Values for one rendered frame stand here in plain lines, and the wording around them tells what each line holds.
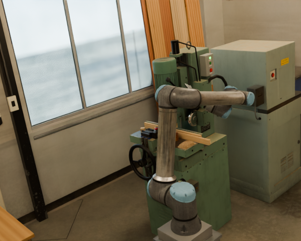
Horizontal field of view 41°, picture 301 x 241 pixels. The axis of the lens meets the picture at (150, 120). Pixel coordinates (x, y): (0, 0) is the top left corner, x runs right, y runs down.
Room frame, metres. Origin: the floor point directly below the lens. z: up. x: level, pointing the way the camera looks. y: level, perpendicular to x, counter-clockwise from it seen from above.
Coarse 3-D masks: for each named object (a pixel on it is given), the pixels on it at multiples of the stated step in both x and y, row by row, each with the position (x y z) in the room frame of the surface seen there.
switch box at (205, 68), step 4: (200, 56) 3.00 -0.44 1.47; (204, 56) 2.97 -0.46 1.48; (208, 56) 2.99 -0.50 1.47; (212, 56) 3.02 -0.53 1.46; (200, 60) 3.00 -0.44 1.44; (204, 60) 2.97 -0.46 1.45; (208, 60) 2.98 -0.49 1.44; (212, 60) 3.02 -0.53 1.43; (200, 64) 3.00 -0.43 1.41; (204, 64) 2.97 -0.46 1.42; (208, 64) 2.98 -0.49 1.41; (212, 64) 3.01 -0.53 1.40; (200, 68) 3.01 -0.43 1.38; (204, 68) 2.97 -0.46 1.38; (208, 68) 2.98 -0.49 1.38; (212, 68) 3.01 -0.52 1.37; (204, 72) 2.98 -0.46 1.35; (208, 72) 2.98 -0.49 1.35; (212, 72) 3.01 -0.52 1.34; (204, 76) 2.98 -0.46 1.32
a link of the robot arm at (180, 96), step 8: (176, 88) 2.21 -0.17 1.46; (184, 88) 2.20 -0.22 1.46; (192, 88) 2.22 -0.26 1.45; (176, 96) 2.17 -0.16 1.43; (184, 96) 2.16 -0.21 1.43; (192, 96) 2.16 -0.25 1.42; (200, 96) 2.18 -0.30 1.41; (208, 96) 2.25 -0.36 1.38; (216, 96) 2.29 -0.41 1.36; (224, 96) 2.34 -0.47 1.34; (232, 96) 2.38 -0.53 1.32; (240, 96) 2.43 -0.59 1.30; (248, 96) 2.46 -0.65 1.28; (176, 104) 2.17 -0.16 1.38; (184, 104) 2.16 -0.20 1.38; (192, 104) 2.16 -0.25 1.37; (200, 104) 2.18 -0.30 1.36; (208, 104) 2.26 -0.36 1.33; (216, 104) 2.31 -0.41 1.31; (224, 104) 2.36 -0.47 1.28; (232, 104) 2.41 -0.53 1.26; (240, 104) 2.46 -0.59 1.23; (248, 104) 2.46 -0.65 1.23
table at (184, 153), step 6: (138, 132) 3.07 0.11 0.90; (132, 138) 3.01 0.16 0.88; (138, 138) 2.96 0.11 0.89; (180, 138) 2.83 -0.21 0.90; (198, 144) 2.69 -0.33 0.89; (180, 150) 2.63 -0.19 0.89; (186, 150) 2.60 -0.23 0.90; (192, 150) 2.64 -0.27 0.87; (198, 150) 2.69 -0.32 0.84; (186, 156) 2.60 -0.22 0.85
